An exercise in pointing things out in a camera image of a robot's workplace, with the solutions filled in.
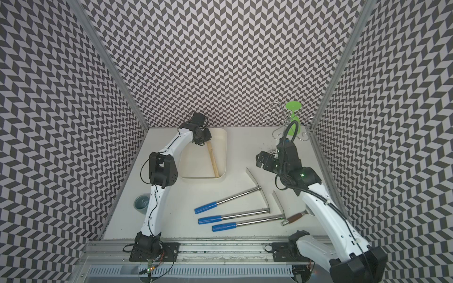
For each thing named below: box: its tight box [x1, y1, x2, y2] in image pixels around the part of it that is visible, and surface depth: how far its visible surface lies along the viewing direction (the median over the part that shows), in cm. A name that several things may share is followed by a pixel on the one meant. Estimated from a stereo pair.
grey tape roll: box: [133, 193, 151, 215], surface depth 82 cm
